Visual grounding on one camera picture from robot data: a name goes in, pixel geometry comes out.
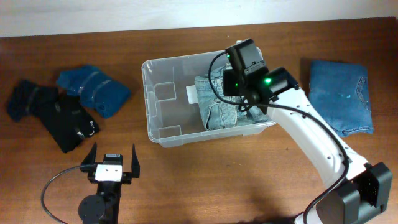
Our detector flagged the clear plastic storage bin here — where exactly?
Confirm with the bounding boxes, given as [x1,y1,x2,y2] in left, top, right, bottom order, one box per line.
[141,51,275,148]

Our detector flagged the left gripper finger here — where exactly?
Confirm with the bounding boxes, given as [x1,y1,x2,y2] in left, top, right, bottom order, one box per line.
[131,145,140,178]
[81,143,97,166]

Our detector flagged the dark blue jeans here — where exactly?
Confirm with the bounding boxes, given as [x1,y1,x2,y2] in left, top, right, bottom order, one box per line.
[309,60,374,137]

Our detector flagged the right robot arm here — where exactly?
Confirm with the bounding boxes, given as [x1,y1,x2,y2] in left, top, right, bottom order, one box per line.
[223,39,392,224]

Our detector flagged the left white camera box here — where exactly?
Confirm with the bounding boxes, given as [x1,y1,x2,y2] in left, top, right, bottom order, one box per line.
[95,164,123,182]

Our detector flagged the light blue denim jeans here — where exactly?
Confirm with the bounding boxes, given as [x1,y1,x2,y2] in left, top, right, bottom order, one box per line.
[195,63,270,131]

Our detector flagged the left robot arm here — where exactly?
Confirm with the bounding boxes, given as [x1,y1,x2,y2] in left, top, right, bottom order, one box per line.
[78,144,141,224]

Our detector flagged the black folded garment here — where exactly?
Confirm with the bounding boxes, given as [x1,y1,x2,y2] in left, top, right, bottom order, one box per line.
[7,80,100,153]

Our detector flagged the blue folded shirt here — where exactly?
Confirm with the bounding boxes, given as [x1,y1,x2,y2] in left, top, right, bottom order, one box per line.
[57,65,131,119]

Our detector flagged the white label in bin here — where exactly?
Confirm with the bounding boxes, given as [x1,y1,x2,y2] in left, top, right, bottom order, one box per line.
[186,85,198,105]

